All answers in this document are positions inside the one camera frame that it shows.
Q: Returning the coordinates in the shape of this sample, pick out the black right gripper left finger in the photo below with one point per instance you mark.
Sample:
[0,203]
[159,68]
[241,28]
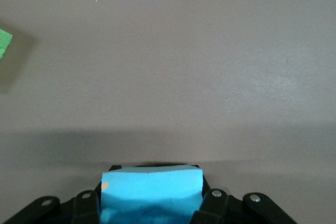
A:
[84,205]

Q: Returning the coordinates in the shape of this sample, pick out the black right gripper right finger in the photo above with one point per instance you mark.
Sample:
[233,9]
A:
[218,205]

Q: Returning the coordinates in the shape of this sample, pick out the blue foam cube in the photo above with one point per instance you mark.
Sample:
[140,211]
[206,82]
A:
[152,192]

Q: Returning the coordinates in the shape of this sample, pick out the green foam cube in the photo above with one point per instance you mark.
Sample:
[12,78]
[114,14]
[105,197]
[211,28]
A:
[4,45]

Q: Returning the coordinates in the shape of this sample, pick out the brown table cover sheet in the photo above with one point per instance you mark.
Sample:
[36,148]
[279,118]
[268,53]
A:
[183,64]

